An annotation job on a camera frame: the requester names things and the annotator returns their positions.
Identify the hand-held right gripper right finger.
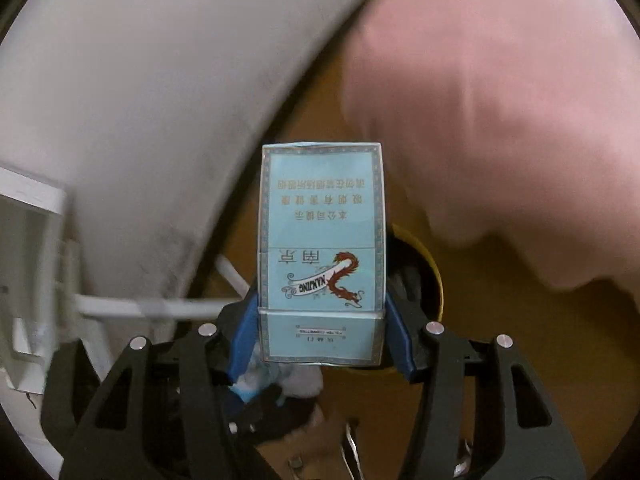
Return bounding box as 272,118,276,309
382,291,588,480

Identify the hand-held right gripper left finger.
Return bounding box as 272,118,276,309
42,284,282,480

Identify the yellow bin with black bag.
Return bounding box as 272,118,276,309
350,222,445,374

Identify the light blue cigarette pack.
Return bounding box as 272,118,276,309
257,142,389,366

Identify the crumpled white blue wrapper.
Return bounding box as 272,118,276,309
230,359,324,403

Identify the white tube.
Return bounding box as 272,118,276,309
74,254,251,322

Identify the white cabinet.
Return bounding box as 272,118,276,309
0,164,72,392

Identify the pink bed sheet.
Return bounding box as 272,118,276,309
342,0,640,294

